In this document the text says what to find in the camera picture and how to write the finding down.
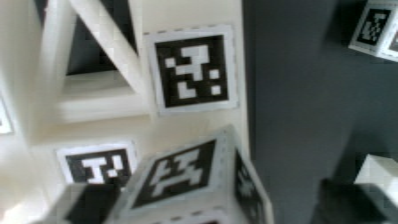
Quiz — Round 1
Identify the white U-shaped fixture frame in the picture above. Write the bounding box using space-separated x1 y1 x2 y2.
354 154 398 204

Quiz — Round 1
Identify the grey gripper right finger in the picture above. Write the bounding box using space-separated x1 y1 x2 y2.
311 179 398 224

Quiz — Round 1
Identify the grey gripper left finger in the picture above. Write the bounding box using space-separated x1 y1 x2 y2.
41 183 121 224

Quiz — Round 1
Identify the white chair back frame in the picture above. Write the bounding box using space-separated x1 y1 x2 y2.
0 0 247 224

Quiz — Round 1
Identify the white tagged cube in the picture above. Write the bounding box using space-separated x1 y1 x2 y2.
349 0 398 63
105 126 276 224

